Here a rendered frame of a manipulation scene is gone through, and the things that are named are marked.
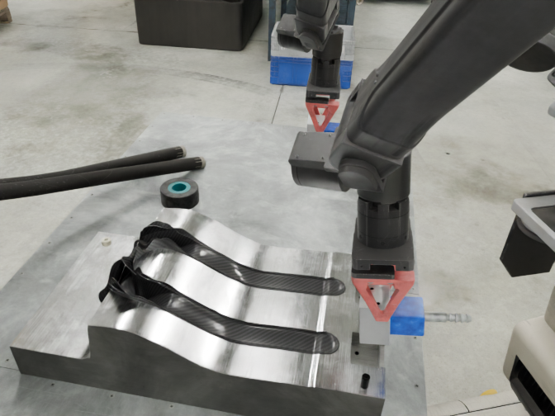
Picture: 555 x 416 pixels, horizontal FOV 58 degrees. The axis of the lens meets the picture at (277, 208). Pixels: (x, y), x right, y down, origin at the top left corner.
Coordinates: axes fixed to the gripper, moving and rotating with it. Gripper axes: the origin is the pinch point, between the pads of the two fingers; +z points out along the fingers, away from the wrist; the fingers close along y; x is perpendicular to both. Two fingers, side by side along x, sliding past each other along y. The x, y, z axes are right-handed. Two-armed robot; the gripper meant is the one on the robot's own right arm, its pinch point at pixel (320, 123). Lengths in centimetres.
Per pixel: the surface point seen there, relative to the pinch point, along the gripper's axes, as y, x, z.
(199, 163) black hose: -1.0, -27.0, 12.9
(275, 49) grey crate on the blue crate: -261, -36, 69
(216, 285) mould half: 46.1, -12.9, 5.0
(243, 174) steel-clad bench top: -1.2, -16.8, 15.2
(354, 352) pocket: 53, 7, 9
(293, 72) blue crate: -261, -22, 85
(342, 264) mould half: 37.8, 5.4, 6.0
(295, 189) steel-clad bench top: 3.3, -4.2, 15.1
